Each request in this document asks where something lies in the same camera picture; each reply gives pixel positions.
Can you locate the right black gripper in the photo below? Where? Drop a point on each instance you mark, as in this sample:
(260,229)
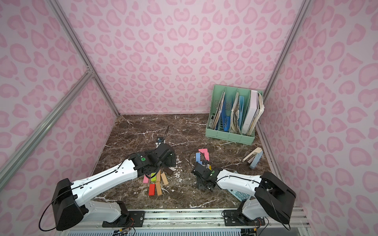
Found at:
(201,179)

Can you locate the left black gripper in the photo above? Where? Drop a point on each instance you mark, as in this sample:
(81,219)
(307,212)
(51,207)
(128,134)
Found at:
(161,166)

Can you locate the dark brown block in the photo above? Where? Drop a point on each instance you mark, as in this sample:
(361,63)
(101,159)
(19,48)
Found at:
(168,171)

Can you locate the pink block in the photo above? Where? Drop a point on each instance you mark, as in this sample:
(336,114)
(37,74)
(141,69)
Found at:
(146,180)
(206,154)
(203,150)

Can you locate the green block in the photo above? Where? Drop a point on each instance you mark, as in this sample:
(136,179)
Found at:
(154,178)

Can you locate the pink block top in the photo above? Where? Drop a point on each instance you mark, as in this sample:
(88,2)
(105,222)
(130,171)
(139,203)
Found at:
(203,150)

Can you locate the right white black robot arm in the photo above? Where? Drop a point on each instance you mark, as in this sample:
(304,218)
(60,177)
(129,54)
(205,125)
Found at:
(269,196)

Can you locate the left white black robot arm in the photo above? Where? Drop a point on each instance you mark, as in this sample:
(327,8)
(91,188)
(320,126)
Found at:
(73,203)

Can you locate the wooden block tilted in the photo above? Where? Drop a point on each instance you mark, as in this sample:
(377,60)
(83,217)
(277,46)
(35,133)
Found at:
(164,178)

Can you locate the wooden block upright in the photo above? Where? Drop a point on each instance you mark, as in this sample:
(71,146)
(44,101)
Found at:
(158,176)

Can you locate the wooden block bottom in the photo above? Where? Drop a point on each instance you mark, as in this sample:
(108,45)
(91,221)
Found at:
(158,189)

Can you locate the red block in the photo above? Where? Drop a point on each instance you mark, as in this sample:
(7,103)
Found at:
(152,188)

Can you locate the light blue calculator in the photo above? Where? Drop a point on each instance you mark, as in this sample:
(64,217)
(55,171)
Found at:
(240,195)

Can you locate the beige blue stapler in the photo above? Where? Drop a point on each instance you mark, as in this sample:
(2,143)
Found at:
(253,158)

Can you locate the blue mesh folder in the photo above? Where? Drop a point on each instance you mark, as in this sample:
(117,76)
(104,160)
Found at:
(225,116)

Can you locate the green desktop file organizer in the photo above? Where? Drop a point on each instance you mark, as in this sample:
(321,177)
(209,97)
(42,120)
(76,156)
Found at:
(234,113)

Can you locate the white binder folder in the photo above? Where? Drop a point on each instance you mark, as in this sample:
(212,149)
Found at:
(251,111)

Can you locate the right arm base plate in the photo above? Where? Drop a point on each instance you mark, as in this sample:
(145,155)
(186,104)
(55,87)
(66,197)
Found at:
(236,218)

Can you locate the aluminium mounting rail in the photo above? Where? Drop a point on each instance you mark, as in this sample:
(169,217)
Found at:
(195,218)

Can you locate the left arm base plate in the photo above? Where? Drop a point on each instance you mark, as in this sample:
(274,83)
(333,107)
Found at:
(134,218)

